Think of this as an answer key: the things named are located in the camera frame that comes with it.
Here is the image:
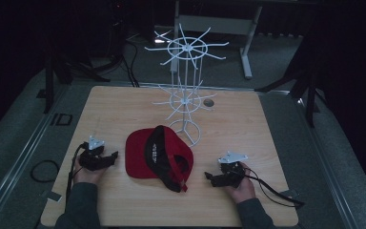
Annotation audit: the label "white metal desk frame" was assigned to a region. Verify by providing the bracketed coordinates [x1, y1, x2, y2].
[170, 0, 264, 80]

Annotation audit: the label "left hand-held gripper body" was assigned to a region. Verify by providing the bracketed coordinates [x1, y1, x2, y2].
[78, 135, 111, 172]

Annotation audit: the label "red baseball cap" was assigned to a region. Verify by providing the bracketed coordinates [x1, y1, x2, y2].
[125, 124, 195, 194]

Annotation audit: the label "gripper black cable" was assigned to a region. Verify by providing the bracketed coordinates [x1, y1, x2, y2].
[234, 165, 306, 209]
[64, 142, 90, 205]

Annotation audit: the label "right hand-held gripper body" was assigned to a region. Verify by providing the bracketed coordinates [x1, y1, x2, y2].
[217, 151, 249, 189]

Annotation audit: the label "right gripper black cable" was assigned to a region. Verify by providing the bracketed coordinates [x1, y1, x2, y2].
[234, 165, 306, 209]

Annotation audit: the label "black tripod stand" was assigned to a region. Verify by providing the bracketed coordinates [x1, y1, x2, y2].
[254, 44, 330, 129]

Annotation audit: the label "person's right hand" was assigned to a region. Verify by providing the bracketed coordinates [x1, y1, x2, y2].
[224, 161, 257, 205]

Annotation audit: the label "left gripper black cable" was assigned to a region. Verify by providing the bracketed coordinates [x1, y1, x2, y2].
[64, 142, 90, 205]

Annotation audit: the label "person's left hand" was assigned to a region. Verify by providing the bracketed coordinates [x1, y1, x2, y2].
[72, 164, 109, 186]

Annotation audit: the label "black floor cables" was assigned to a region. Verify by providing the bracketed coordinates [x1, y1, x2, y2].
[108, 34, 141, 88]

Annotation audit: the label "white wire display rack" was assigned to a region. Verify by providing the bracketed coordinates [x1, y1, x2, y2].
[144, 22, 230, 148]

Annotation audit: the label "black cable loop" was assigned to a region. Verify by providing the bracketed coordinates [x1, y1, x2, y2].
[30, 159, 61, 184]

